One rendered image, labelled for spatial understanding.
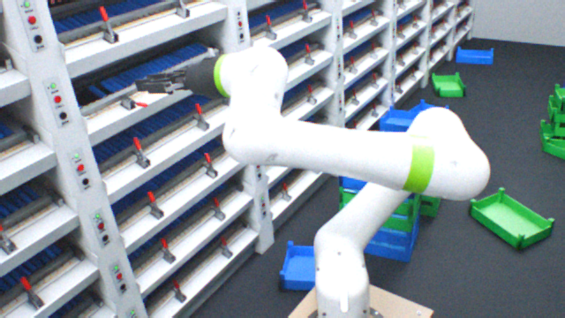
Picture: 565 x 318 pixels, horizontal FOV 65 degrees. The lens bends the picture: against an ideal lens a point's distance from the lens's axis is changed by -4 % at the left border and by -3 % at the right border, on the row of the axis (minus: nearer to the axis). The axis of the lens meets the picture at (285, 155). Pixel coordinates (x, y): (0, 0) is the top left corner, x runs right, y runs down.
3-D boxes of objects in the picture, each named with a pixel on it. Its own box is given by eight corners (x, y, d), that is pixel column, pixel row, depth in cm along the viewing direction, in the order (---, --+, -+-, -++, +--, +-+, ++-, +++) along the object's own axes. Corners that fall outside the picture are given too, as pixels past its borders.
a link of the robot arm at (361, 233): (341, 253, 136) (466, 115, 113) (346, 295, 122) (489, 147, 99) (304, 235, 133) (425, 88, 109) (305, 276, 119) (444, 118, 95)
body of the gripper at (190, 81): (217, 55, 102) (189, 58, 108) (191, 67, 96) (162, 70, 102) (227, 87, 105) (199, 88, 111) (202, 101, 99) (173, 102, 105)
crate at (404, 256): (418, 233, 205) (419, 219, 201) (409, 262, 189) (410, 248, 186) (354, 220, 217) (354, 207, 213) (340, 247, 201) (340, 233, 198)
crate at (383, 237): (419, 219, 201) (420, 204, 197) (410, 248, 186) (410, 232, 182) (354, 207, 213) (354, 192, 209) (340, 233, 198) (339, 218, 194)
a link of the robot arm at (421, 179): (465, 181, 103) (485, 134, 97) (484, 216, 92) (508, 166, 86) (387, 169, 102) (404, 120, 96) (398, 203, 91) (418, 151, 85)
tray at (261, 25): (329, 23, 211) (337, -5, 202) (249, 64, 168) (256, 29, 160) (293, 6, 218) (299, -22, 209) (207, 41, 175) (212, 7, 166)
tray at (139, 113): (233, 71, 162) (237, 48, 156) (88, 148, 119) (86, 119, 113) (191, 49, 168) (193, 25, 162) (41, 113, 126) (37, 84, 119)
